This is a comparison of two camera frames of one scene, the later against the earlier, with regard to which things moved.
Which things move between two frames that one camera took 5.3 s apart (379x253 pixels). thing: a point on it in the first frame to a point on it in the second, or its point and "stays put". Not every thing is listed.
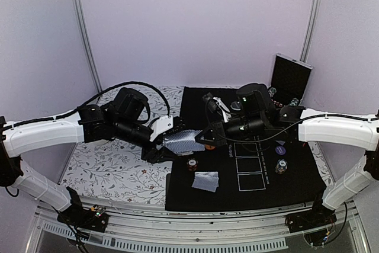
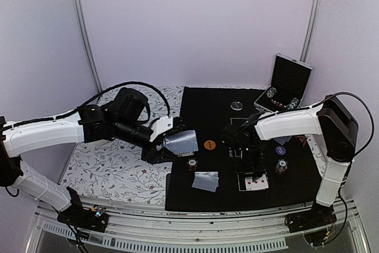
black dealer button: (235, 105) stays put
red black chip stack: (192, 164) stays put
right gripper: (215, 142) to (261, 167)
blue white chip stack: (281, 166) stays put
